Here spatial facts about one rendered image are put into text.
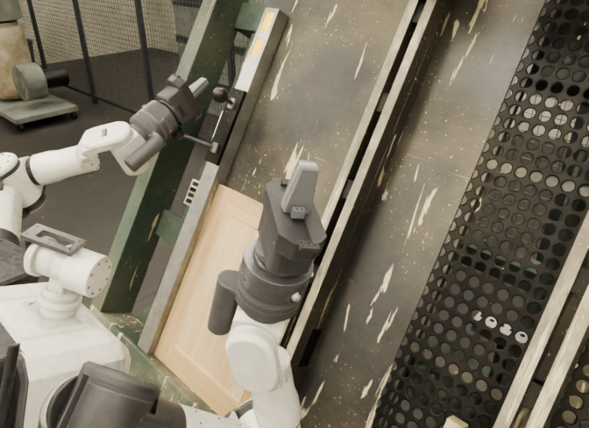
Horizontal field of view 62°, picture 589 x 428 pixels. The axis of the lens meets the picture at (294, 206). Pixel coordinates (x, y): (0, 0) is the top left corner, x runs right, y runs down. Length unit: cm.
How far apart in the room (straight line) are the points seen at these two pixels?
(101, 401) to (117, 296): 90
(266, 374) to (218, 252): 62
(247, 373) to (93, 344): 24
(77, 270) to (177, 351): 60
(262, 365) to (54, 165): 73
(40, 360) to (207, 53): 99
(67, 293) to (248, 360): 32
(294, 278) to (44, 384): 37
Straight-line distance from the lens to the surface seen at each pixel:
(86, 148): 115
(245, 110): 128
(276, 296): 59
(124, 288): 156
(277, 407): 77
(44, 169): 121
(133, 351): 142
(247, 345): 64
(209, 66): 149
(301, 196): 53
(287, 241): 51
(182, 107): 121
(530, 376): 84
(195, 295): 129
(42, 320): 84
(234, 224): 122
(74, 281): 79
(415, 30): 103
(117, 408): 68
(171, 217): 148
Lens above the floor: 185
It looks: 29 degrees down
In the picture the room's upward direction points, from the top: straight up
